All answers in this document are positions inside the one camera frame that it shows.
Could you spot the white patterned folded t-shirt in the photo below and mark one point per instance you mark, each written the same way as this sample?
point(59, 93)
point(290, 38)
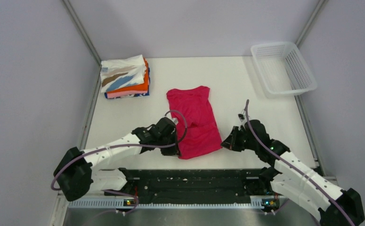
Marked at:
point(119, 73)

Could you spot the pink folded t-shirt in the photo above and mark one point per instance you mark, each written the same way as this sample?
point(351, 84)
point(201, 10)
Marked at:
point(111, 95)

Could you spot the blue folded t-shirt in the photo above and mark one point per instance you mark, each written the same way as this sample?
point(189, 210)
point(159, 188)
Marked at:
point(143, 86)

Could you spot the orange folded t-shirt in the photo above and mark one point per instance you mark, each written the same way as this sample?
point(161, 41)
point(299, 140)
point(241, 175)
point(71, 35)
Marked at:
point(124, 77)

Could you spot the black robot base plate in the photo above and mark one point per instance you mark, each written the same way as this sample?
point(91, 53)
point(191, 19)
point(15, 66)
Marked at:
point(200, 186)

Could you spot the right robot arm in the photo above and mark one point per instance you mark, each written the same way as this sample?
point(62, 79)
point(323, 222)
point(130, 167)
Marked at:
point(327, 203)

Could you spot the white slotted cable duct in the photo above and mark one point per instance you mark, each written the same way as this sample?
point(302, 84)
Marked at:
point(99, 203)

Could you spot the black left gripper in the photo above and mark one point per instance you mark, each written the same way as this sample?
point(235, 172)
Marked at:
point(173, 150)

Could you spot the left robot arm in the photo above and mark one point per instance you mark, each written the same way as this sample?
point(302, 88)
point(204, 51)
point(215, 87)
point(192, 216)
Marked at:
point(92, 170)

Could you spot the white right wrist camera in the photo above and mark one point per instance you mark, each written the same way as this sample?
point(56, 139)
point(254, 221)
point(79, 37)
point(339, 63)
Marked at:
point(241, 115)

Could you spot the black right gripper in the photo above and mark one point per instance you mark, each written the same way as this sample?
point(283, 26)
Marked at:
point(230, 142)

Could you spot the white plastic basket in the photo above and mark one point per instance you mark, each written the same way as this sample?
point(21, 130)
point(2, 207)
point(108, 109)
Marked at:
point(282, 70)

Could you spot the crimson red t-shirt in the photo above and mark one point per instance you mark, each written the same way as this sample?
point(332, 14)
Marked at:
point(198, 127)

